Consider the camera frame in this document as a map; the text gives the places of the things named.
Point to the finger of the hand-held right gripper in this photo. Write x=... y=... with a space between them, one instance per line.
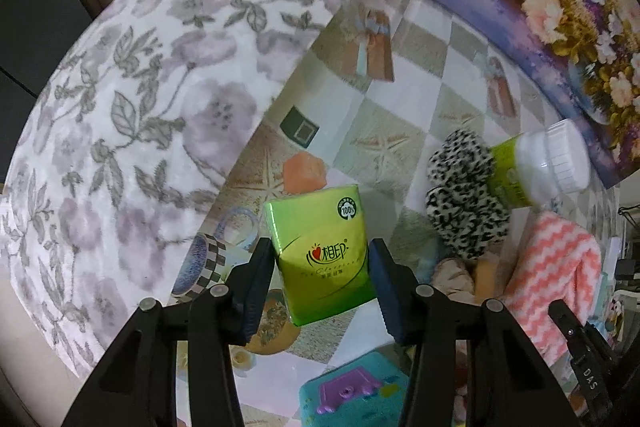
x=580 y=352

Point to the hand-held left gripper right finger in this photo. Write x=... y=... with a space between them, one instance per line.
x=391 y=299

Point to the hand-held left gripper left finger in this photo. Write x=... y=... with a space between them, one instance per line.
x=254 y=299

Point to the pink zigzag towel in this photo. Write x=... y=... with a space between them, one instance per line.
x=550 y=277

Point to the green tissue packet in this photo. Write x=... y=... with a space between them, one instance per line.
x=320 y=252

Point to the leopard print scrunchie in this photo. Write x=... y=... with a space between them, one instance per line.
x=465 y=202

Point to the white bottle with green label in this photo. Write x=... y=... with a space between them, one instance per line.
x=537 y=169

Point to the teal toy with purple part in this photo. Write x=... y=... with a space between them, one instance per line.
x=355 y=389

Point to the printed checkered tablecloth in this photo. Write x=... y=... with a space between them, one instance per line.
x=390 y=127

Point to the grey floral blanket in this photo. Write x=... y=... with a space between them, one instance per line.
x=130 y=127

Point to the floral painting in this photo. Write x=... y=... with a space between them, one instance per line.
x=550 y=22

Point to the dark cabinet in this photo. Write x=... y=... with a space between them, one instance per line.
x=35 y=47

